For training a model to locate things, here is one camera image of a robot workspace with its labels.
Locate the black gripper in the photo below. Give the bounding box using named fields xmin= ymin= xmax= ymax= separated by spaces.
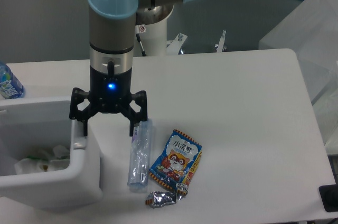
xmin=69 ymin=67 xmax=147 ymax=136

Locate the blue raccoon snack bag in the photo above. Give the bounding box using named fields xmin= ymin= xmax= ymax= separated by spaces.
xmin=149 ymin=129 xmax=202 ymax=195

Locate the white crumpled trash inside can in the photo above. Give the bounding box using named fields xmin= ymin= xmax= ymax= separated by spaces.
xmin=14 ymin=145 xmax=70 ymax=175

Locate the crumpled silver foil wrapper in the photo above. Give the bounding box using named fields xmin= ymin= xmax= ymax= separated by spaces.
xmin=145 ymin=191 xmax=186 ymax=208

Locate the white push-lid trash can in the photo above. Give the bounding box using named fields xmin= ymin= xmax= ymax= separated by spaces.
xmin=1 ymin=97 xmax=103 ymax=209

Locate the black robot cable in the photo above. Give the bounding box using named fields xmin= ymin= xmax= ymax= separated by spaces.
xmin=134 ymin=24 xmax=147 ymax=57

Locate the black device at table edge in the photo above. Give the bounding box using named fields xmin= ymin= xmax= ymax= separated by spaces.
xmin=319 ymin=184 xmax=337 ymax=212

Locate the blue labelled drink bottle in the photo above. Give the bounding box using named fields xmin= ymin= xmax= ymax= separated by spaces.
xmin=1 ymin=62 xmax=25 ymax=99

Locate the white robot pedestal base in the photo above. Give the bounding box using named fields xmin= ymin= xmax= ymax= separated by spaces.
xmin=133 ymin=3 xmax=228 ymax=57

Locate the clear crushed plastic bottle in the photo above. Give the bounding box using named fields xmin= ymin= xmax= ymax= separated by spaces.
xmin=127 ymin=119 xmax=153 ymax=193

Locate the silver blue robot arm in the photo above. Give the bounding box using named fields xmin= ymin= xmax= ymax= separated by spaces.
xmin=69 ymin=0 xmax=194 ymax=136

